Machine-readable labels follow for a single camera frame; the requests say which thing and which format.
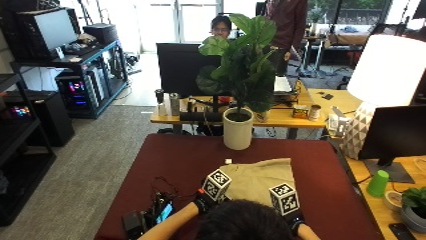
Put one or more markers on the glass jar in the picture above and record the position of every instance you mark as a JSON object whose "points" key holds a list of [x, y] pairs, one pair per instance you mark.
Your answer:
{"points": [[263, 116]]}

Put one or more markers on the long wooden desk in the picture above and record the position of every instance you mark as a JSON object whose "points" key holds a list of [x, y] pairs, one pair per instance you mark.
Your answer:
{"points": [[386, 216]]}

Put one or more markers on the white boxy device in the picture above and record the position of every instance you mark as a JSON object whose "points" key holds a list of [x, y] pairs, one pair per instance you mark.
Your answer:
{"points": [[338, 121]]}

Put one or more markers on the person's left hand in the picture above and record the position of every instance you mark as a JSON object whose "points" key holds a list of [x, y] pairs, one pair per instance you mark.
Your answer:
{"points": [[204, 202]]}

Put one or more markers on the small white block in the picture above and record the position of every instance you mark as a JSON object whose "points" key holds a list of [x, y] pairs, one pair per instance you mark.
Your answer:
{"points": [[228, 161]]}

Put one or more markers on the large-leaf green plant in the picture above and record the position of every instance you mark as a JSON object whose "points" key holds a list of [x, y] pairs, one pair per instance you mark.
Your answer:
{"points": [[247, 66]]}

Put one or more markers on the white grey patterned lamp base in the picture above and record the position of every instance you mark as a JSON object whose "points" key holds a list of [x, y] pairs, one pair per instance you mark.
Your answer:
{"points": [[358, 130]]}

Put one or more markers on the silver bottle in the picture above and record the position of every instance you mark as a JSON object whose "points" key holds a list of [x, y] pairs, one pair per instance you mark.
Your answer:
{"points": [[175, 104]]}

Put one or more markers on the green plastic cup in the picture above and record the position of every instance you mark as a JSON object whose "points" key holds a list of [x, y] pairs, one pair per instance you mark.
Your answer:
{"points": [[378, 183]]}

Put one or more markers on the white marker cube left glove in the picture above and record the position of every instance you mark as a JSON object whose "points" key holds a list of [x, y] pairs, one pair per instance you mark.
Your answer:
{"points": [[217, 184]]}

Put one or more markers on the white marker cube glove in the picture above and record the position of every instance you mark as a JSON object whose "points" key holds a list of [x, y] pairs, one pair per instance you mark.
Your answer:
{"points": [[217, 184], [284, 199]]}

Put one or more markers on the yellow small box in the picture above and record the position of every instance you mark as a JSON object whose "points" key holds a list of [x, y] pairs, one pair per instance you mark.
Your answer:
{"points": [[300, 112]]}

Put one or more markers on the black metal shelf rack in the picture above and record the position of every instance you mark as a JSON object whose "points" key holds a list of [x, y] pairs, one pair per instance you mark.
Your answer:
{"points": [[108, 66]]}

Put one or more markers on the small black gadget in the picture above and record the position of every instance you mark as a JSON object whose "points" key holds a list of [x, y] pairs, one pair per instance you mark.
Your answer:
{"points": [[328, 96]]}

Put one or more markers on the black monitor on wooden desk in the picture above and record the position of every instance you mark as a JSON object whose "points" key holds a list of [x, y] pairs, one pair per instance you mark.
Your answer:
{"points": [[180, 70]]}

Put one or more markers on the black device with blue screen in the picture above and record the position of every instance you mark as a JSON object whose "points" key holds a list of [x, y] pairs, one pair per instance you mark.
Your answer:
{"points": [[164, 211]]}

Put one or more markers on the black computer case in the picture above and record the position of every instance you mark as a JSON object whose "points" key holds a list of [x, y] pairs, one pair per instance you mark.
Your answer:
{"points": [[55, 116]]}

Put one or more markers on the black monitor with stand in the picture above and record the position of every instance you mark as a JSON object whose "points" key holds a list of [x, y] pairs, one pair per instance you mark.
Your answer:
{"points": [[397, 133]]}

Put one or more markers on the black monitor base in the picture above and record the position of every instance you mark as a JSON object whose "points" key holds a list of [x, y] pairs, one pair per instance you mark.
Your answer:
{"points": [[200, 116]]}

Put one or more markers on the black flat box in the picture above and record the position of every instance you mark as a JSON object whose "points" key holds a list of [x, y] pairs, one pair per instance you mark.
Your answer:
{"points": [[132, 225]]}

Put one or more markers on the grey screen monitor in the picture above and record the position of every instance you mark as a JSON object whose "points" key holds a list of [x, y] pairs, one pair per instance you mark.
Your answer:
{"points": [[55, 30]]}

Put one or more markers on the small plant in grey pot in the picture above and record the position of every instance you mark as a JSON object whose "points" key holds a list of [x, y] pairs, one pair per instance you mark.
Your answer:
{"points": [[416, 208]]}

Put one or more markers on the black box on rack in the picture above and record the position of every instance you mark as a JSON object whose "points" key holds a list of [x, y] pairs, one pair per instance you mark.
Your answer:
{"points": [[101, 33]]}

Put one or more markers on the open laptop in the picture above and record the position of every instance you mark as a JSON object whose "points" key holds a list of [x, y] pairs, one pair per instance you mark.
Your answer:
{"points": [[283, 86]]}

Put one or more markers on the person's right hand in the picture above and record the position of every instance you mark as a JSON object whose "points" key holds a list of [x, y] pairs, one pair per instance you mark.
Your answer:
{"points": [[295, 220]]}

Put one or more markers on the black tumbler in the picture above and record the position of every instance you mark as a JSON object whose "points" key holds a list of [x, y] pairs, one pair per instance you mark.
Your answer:
{"points": [[159, 100]]}

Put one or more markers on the white tin can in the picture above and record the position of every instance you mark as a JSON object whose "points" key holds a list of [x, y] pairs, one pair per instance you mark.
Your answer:
{"points": [[314, 112]]}

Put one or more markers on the computer tower with coloured lights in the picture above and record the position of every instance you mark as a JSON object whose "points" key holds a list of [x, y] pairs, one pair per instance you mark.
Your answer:
{"points": [[76, 91]]}

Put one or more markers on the white marker cube right glove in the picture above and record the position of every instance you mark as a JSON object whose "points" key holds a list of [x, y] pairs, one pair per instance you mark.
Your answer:
{"points": [[284, 199]]}

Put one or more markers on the black phone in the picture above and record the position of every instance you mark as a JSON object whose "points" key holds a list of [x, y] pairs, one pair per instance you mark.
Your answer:
{"points": [[402, 231]]}

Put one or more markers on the white lamp shade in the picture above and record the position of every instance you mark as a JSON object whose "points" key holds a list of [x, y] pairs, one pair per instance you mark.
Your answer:
{"points": [[388, 70]]}

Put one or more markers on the white cylindrical plant pot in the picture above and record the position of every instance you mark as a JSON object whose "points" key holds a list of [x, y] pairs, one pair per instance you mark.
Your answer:
{"points": [[237, 133]]}

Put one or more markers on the beige cloth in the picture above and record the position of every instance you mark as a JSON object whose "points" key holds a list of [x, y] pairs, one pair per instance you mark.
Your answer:
{"points": [[257, 178]]}

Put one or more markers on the white tape roll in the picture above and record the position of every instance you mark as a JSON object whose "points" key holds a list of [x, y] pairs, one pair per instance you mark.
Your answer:
{"points": [[393, 201]]}

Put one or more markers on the black storage shelf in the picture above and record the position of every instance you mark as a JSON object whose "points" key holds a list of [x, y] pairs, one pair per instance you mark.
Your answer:
{"points": [[20, 156]]}

